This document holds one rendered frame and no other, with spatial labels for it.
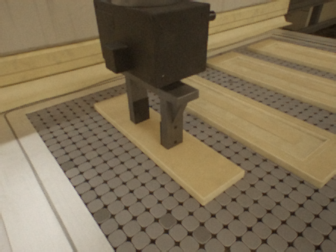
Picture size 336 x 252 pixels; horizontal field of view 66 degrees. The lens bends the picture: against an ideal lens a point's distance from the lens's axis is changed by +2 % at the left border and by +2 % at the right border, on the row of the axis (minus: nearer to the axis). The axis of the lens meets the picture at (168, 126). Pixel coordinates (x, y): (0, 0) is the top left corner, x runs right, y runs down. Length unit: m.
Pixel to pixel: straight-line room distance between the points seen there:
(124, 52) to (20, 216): 0.37
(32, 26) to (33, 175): 0.52
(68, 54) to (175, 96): 0.62
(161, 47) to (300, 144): 0.43
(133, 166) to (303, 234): 0.36
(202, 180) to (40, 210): 0.33
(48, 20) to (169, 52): 0.60
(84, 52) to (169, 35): 0.64
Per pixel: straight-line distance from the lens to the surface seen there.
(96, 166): 0.64
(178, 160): 0.60
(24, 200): 0.62
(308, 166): 0.65
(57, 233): 0.54
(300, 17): 4.47
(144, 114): 0.73
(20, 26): 0.99
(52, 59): 1.04
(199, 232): 0.50
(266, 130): 0.73
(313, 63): 1.25
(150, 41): 0.46
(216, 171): 0.58
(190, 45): 0.51
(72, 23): 1.03
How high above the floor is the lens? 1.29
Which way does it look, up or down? 34 degrees down
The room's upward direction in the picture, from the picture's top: 1 degrees counter-clockwise
